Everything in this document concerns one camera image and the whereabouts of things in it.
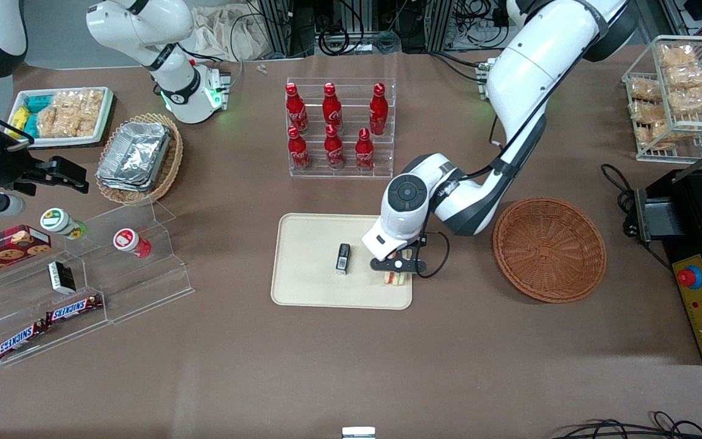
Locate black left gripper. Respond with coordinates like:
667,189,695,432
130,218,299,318
388,234,428,263

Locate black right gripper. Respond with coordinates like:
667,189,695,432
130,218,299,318
0,135,90,197

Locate triangle sandwich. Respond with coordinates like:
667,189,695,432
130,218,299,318
384,246,414,287

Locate white rectangular snack tray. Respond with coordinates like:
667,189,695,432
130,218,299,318
7,86,115,150

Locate beige plastic tray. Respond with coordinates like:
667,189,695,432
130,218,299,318
270,213,413,311

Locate oval light wicker basket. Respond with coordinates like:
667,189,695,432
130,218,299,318
95,112,185,206

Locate round brown wicker basket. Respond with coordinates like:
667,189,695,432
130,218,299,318
492,196,608,304

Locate green lid cup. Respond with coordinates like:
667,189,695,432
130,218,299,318
40,207,88,240

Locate bagged rice crackers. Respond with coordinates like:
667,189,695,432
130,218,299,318
36,89,105,140

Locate stacked aluminium foil trays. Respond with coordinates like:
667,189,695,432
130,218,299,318
96,121,173,193

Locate yellow snack packet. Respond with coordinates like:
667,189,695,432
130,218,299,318
9,106,34,136

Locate red lid cup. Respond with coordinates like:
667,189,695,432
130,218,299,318
113,227,152,259

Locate clear acrylic bottle rack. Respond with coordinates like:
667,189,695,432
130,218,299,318
285,77,397,179

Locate red cookie box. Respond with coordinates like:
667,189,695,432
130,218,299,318
0,224,52,284

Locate black and white small box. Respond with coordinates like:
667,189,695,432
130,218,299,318
48,260,77,295

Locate red cola bottle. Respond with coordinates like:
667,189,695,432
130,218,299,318
285,82,310,135
322,82,343,132
324,124,346,171
287,126,313,171
355,127,375,172
369,82,389,136

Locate Snickers chocolate bar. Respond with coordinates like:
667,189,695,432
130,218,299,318
0,319,49,362
44,294,104,324

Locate clear acrylic step shelf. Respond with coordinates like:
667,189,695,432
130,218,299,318
0,198,196,368

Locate crumpled beige cloth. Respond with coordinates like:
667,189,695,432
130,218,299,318
190,5,274,62

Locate white power strip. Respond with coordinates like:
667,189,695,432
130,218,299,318
462,17,511,46

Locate bagged pastry snack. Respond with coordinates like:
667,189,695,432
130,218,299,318
629,100,670,124
666,63,702,90
636,121,675,151
658,43,697,68
627,77,664,102
670,85,702,116

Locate black machine housing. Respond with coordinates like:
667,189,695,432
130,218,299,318
643,168,702,366

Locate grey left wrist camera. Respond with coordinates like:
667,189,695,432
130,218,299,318
369,256,428,274

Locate coiled black cable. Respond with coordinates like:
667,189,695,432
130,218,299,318
317,26,352,57

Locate black machine power cable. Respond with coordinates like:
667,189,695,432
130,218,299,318
600,163,675,272

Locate aluminium frame post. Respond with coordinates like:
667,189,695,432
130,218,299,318
257,0,296,57
425,0,454,53

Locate black floor cables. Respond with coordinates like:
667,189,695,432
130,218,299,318
549,410,702,439

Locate white wire rack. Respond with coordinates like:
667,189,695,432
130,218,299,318
622,35,702,164

